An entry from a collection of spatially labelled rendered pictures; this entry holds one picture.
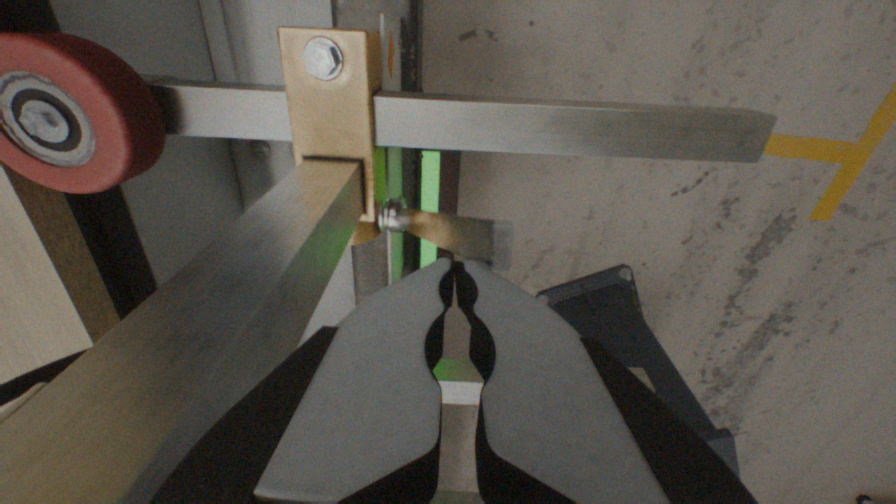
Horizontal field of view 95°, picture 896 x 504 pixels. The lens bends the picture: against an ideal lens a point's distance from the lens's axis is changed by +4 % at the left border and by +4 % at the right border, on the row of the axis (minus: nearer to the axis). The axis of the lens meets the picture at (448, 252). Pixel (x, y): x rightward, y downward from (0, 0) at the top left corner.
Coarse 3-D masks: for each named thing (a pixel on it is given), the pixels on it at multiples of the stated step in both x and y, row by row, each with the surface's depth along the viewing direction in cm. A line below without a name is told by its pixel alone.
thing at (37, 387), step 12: (60, 360) 12; (72, 360) 12; (36, 372) 12; (48, 372) 12; (60, 372) 12; (0, 384) 11; (12, 384) 11; (24, 384) 11; (36, 384) 9; (0, 396) 11; (12, 396) 11; (24, 396) 9; (12, 408) 9; (0, 420) 9
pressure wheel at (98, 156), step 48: (0, 48) 19; (48, 48) 19; (96, 48) 22; (0, 96) 21; (48, 96) 21; (96, 96) 20; (144, 96) 23; (0, 144) 22; (48, 144) 22; (96, 144) 21; (144, 144) 23
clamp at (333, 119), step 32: (288, 32) 22; (320, 32) 22; (352, 32) 22; (288, 64) 23; (352, 64) 23; (288, 96) 24; (320, 96) 24; (352, 96) 24; (320, 128) 25; (352, 128) 24; (352, 160) 25; (384, 160) 30; (384, 192) 31
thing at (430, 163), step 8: (424, 152) 42; (432, 152) 42; (424, 160) 43; (432, 160) 42; (424, 168) 43; (432, 168) 43; (424, 176) 43; (432, 176) 43; (424, 184) 44; (432, 184) 44; (424, 192) 44; (432, 192) 44; (424, 200) 45; (432, 200) 45; (424, 208) 45; (432, 208) 45; (424, 240) 47; (424, 248) 48; (432, 248) 48; (424, 256) 48; (432, 256) 48; (424, 264) 49
